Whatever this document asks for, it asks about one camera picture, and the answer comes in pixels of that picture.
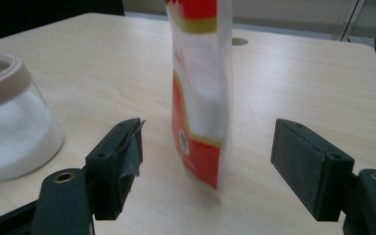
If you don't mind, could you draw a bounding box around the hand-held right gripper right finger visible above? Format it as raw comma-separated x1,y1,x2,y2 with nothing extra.
270,117,355,222

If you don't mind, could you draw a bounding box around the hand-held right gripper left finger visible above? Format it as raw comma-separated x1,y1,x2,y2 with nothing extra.
84,117,146,220

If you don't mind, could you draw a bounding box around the clear glass measuring cup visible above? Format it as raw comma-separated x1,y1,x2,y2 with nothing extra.
0,54,66,181

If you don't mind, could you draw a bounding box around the red and white spout pouch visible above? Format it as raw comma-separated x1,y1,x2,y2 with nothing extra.
164,0,234,201

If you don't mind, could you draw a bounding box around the black cable bundle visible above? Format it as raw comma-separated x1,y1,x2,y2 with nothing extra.
341,0,376,93

